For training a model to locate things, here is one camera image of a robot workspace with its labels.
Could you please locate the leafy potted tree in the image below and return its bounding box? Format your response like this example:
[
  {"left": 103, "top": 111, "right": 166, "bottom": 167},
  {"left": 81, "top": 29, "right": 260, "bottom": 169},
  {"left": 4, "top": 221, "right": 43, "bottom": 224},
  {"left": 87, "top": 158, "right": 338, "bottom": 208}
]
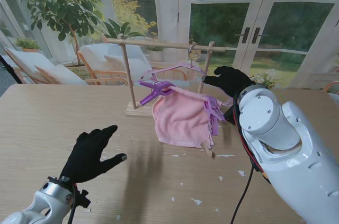
[{"left": 9, "top": 0, "right": 112, "bottom": 67}]

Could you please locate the pink square towel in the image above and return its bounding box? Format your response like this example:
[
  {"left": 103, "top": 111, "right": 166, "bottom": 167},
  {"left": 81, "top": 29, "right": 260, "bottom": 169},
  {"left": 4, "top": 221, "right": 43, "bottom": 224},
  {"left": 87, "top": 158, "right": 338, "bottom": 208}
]
[{"left": 151, "top": 86, "right": 221, "bottom": 160}]

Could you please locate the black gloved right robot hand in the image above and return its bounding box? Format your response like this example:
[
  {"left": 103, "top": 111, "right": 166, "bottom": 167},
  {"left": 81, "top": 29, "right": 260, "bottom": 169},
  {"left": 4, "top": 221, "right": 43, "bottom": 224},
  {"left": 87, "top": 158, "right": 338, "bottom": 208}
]
[{"left": 202, "top": 65, "right": 256, "bottom": 100}]

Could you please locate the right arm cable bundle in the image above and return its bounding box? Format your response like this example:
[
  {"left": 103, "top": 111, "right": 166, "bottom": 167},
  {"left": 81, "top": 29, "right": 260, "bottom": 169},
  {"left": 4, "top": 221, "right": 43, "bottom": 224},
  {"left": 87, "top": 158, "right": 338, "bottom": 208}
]
[{"left": 229, "top": 96, "right": 271, "bottom": 224}]

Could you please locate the dark door handle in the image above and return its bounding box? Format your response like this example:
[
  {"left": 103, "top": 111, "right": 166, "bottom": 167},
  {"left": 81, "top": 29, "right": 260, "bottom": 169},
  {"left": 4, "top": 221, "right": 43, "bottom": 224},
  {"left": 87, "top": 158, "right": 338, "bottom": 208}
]
[
  {"left": 234, "top": 26, "right": 251, "bottom": 44},
  {"left": 251, "top": 26, "right": 268, "bottom": 44}
]

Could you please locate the broad leaf green plant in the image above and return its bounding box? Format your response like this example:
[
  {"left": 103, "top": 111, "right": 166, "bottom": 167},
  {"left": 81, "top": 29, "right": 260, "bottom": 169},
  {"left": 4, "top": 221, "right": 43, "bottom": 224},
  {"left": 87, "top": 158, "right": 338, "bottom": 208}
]
[{"left": 103, "top": 19, "right": 146, "bottom": 40}]

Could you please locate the wooden hanging rack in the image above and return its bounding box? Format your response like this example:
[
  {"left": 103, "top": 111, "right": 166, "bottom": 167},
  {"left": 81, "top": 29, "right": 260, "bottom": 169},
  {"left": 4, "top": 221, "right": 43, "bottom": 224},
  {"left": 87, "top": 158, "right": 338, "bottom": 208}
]
[{"left": 102, "top": 33, "right": 226, "bottom": 118}]

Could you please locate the purple plastic clothes peg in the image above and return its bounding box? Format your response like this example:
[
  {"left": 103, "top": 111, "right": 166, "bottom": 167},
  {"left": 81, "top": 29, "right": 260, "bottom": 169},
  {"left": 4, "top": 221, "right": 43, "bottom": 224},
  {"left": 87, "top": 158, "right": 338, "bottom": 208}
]
[
  {"left": 138, "top": 80, "right": 176, "bottom": 106},
  {"left": 203, "top": 96, "right": 227, "bottom": 137}
]

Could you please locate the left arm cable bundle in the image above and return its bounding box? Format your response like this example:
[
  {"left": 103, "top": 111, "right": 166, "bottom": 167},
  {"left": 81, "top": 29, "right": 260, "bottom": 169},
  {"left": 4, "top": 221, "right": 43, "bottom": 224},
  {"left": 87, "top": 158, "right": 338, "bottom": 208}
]
[{"left": 44, "top": 181, "right": 81, "bottom": 224}]

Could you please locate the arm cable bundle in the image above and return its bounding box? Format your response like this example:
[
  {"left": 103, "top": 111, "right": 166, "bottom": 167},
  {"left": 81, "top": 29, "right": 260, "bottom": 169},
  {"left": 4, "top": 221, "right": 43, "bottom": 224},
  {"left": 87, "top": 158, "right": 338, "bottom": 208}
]
[
  {"left": 229, "top": 96, "right": 271, "bottom": 224},
  {"left": 44, "top": 181, "right": 81, "bottom": 224}
]

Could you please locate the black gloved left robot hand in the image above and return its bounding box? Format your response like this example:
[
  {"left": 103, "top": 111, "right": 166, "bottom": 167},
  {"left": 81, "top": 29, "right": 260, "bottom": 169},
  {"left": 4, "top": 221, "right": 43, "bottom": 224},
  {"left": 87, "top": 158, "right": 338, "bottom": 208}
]
[{"left": 59, "top": 124, "right": 128, "bottom": 184}]

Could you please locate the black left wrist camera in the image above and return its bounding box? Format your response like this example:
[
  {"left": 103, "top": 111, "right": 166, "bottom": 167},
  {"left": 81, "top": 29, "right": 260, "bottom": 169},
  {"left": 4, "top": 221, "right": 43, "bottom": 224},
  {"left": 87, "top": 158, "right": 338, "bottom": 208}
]
[{"left": 76, "top": 189, "right": 92, "bottom": 209}]

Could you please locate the small green pot plant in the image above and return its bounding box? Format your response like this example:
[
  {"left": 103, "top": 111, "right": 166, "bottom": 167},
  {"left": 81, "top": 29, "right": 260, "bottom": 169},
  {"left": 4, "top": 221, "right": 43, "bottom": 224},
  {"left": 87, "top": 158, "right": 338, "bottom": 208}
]
[{"left": 14, "top": 37, "right": 42, "bottom": 53}]

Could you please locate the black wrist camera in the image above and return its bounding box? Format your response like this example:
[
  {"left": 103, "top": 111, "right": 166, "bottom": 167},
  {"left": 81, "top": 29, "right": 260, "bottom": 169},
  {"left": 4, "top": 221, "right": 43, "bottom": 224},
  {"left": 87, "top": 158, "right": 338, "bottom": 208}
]
[
  {"left": 76, "top": 189, "right": 92, "bottom": 209},
  {"left": 222, "top": 105, "right": 238, "bottom": 126}
]

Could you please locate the white cushioned lounge chair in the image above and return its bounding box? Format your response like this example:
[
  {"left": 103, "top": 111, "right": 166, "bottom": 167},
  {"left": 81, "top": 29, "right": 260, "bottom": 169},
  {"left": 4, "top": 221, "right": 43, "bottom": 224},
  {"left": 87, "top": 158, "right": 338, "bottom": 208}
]
[
  {"left": 76, "top": 43, "right": 188, "bottom": 87},
  {"left": 4, "top": 46, "right": 90, "bottom": 86}
]

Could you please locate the white flowering pot plant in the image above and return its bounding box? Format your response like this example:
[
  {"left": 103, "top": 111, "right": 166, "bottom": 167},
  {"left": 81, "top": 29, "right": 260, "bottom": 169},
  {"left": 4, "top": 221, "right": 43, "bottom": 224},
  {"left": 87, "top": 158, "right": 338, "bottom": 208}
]
[{"left": 250, "top": 69, "right": 283, "bottom": 89}]

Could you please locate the purple clothes hanger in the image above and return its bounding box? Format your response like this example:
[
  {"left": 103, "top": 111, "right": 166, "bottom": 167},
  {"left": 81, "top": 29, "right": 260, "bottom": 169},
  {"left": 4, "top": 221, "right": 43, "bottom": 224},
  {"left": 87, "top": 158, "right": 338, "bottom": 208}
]
[{"left": 139, "top": 44, "right": 234, "bottom": 107}]

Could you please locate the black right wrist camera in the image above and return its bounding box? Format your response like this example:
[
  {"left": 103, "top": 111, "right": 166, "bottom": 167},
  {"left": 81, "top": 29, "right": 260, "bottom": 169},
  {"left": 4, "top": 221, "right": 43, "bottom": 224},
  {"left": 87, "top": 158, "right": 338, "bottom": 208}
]
[{"left": 222, "top": 105, "right": 238, "bottom": 126}]

